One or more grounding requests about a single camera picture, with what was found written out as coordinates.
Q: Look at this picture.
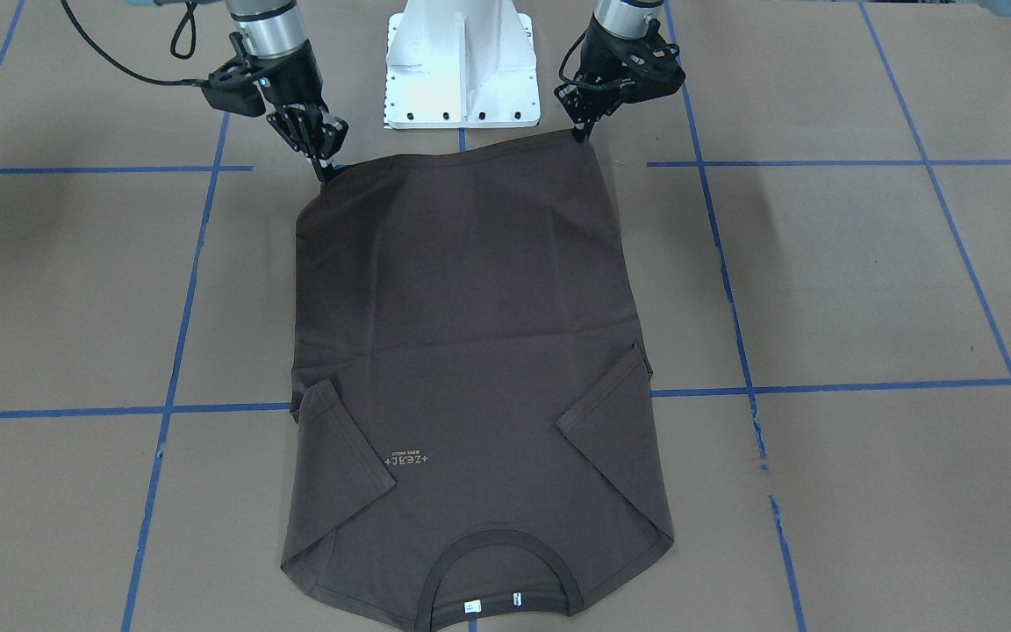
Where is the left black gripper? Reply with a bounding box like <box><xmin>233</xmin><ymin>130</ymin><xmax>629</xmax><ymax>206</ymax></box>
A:
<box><xmin>556</xmin><ymin>19</ymin><xmax>641</xmax><ymax>143</ymax></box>

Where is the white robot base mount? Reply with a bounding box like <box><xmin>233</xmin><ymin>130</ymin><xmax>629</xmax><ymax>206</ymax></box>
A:
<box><xmin>383</xmin><ymin>1</ymin><xmax>541</xmax><ymax>131</ymax></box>

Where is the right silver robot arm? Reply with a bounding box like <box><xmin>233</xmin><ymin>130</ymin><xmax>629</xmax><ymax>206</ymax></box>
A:
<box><xmin>192</xmin><ymin>1</ymin><xmax>349</xmax><ymax>183</ymax></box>

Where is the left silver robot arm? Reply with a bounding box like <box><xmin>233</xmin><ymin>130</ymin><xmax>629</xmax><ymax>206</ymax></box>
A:
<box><xmin>554</xmin><ymin>1</ymin><xmax>669</xmax><ymax>143</ymax></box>

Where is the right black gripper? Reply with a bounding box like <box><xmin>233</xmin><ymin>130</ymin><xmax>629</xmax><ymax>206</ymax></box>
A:
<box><xmin>262</xmin><ymin>47</ymin><xmax>349</xmax><ymax>184</ymax></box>

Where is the dark brown t-shirt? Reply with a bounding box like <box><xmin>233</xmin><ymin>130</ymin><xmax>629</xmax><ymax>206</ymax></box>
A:
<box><xmin>280</xmin><ymin>131</ymin><xmax>675</xmax><ymax>631</ymax></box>

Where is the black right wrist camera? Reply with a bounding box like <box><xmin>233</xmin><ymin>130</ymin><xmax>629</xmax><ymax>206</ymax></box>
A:
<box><xmin>199</xmin><ymin>32</ymin><xmax>266</xmax><ymax>119</ymax></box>

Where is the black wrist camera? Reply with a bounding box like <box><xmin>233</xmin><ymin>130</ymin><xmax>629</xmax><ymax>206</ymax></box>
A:
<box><xmin>620</xmin><ymin>37</ymin><xmax>686</xmax><ymax>104</ymax></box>
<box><xmin>199</xmin><ymin>32</ymin><xmax>266</xmax><ymax>119</ymax></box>

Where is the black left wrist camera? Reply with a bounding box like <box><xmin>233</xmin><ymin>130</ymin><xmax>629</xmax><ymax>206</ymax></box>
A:
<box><xmin>620</xmin><ymin>37</ymin><xmax>686</xmax><ymax>104</ymax></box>

